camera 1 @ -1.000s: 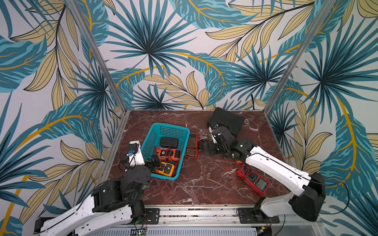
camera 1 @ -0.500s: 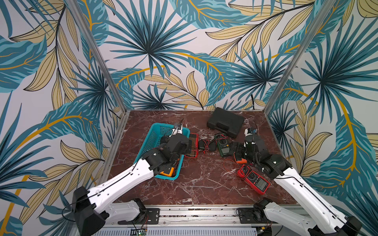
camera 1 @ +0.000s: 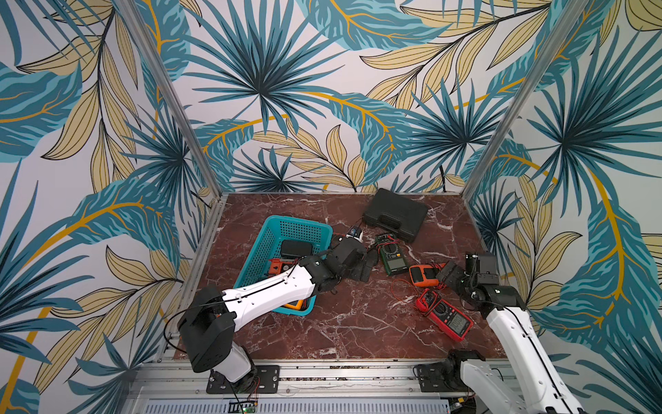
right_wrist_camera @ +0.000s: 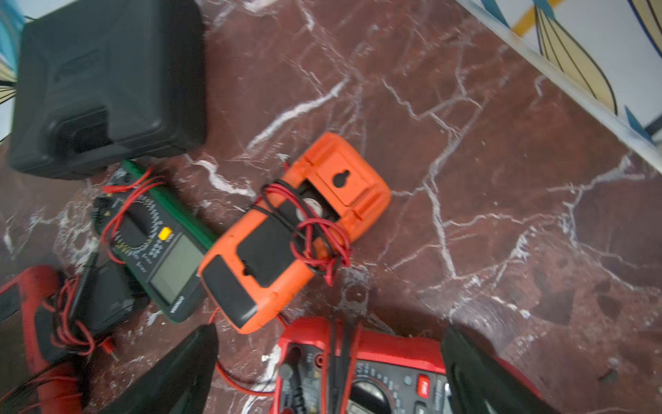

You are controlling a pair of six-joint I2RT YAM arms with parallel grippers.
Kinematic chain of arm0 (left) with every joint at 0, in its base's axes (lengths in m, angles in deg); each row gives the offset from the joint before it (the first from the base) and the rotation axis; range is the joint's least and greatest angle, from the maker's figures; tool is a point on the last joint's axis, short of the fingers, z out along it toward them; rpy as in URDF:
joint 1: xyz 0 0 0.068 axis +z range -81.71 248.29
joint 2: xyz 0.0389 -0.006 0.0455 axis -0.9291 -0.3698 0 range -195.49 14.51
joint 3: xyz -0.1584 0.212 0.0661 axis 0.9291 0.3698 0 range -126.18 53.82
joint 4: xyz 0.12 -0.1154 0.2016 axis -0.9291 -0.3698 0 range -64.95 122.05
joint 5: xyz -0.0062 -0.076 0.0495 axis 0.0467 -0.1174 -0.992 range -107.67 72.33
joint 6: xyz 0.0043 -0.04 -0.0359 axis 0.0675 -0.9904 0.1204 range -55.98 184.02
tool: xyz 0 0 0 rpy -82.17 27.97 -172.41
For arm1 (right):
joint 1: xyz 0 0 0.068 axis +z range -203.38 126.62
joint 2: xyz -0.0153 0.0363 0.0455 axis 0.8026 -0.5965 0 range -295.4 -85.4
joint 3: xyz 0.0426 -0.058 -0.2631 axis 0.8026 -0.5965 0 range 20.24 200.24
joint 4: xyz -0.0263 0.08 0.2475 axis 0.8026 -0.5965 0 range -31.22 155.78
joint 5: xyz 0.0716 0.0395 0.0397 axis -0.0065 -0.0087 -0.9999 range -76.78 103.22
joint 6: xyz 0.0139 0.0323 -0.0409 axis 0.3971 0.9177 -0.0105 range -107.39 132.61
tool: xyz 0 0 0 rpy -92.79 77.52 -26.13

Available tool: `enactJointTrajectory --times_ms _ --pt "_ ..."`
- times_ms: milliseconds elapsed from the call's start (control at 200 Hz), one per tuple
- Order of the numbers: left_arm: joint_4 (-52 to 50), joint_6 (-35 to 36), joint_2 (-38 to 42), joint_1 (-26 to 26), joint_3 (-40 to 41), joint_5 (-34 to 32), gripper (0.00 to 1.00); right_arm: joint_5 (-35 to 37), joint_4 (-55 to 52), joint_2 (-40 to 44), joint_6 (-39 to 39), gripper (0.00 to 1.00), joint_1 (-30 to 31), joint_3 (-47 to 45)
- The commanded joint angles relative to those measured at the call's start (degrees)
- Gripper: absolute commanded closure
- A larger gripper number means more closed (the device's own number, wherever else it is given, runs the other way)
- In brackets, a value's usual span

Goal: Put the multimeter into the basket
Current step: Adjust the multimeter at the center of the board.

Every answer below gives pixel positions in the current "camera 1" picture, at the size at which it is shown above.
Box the green multimeter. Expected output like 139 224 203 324
375 233 409 276

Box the small black case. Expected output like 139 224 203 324
280 240 313 260

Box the red grey multimeter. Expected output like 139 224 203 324
415 289 474 342

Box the small orange clamp meter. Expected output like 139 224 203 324
409 265 440 288

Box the yellow multimeter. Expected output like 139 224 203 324
284 299 307 311

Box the orange black multimeter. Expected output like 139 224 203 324
267 258 298 277

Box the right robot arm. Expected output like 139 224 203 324
437 254 584 413

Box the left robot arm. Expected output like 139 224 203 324
177 237 367 386

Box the teal plastic basket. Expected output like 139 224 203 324
222 216 339 326

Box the black plastic tool case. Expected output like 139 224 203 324
363 188 429 243

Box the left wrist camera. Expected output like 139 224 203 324
347 225 363 242

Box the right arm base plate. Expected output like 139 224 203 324
413 362 467 393

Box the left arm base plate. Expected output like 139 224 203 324
206 365 280 395

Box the aluminium front rail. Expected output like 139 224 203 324
129 359 433 400

